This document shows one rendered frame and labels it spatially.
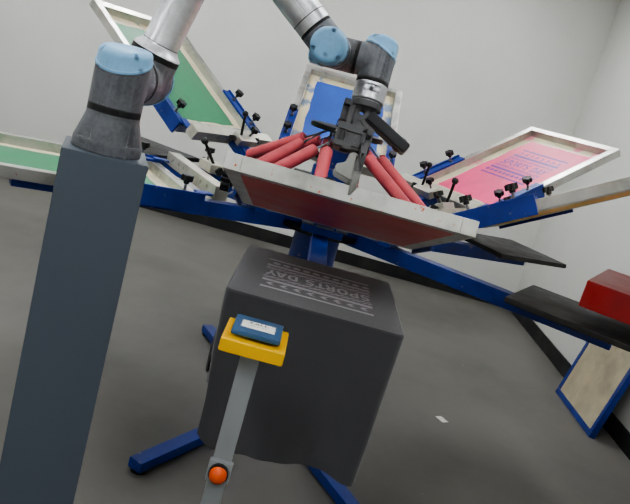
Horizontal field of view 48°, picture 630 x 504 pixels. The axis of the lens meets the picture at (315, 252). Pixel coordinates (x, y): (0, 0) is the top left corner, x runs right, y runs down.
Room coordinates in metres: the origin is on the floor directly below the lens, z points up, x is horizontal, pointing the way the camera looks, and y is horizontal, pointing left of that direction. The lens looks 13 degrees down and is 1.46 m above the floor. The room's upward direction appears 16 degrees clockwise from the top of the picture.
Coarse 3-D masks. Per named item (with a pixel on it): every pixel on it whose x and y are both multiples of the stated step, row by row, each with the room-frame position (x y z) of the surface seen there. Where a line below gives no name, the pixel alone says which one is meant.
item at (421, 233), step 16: (352, 208) 1.64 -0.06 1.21; (336, 224) 2.15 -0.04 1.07; (352, 224) 2.02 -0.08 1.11; (368, 224) 1.90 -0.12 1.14; (384, 224) 1.79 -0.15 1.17; (400, 224) 1.70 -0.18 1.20; (416, 224) 1.61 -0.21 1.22; (384, 240) 2.25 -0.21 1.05; (400, 240) 2.10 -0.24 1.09; (416, 240) 1.97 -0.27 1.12
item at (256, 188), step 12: (252, 180) 1.63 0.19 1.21; (252, 192) 1.89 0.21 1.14; (264, 192) 1.81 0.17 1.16; (276, 192) 1.74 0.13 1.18; (288, 192) 1.67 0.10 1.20; (300, 192) 1.61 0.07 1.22; (264, 204) 2.15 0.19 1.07; (276, 204) 2.04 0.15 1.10; (288, 204) 1.95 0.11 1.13; (300, 204) 1.86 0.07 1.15; (312, 204) 1.79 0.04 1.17; (324, 204) 1.72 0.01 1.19; (336, 204) 1.65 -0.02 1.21; (300, 216) 2.22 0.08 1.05; (312, 216) 2.11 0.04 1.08; (324, 216) 2.01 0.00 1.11; (336, 216) 1.92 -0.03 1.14
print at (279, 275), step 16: (272, 272) 1.86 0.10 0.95; (288, 272) 1.90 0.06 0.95; (304, 272) 1.95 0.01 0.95; (320, 272) 2.00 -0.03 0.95; (272, 288) 1.71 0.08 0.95; (288, 288) 1.75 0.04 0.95; (304, 288) 1.79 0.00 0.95; (320, 288) 1.83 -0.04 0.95; (336, 288) 1.88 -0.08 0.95; (352, 288) 1.93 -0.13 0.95; (368, 288) 1.98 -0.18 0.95; (336, 304) 1.73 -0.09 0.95; (352, 304) 1.77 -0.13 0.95; (368, 304) 1.81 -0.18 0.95
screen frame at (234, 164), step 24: (240, 168) 1.55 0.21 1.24; (264, 168) 1.55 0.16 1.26; (288, 168) 1.56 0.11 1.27; (240, 192) 1.98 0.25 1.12; (312, 192) 1.55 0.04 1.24; (336, 192) 1.56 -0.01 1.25; (360, 192) 1.56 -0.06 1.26; (408, 216) 1.56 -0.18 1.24; (432, 216) 1.57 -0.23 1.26; (456, 216) 1.57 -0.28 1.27; (432, 240) 1.86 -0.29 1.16; (456, 240) 1.71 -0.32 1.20
